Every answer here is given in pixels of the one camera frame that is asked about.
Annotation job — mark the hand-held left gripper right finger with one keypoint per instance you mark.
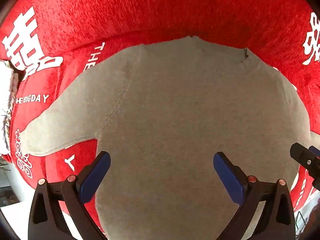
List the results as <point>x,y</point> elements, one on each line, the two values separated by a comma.
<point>228,175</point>

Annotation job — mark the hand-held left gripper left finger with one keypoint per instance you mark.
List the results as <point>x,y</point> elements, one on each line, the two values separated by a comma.
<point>96,173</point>

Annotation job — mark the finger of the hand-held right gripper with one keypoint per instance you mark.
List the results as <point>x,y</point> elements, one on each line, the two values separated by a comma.
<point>303,156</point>

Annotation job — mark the grey shirt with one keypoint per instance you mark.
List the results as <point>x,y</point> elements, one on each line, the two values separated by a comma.
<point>175,120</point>

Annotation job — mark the white fringed cloth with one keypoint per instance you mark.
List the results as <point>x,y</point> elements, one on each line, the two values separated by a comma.
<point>7,92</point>

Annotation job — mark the red printed blanket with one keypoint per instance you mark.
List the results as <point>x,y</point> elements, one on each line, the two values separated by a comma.
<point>160,12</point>

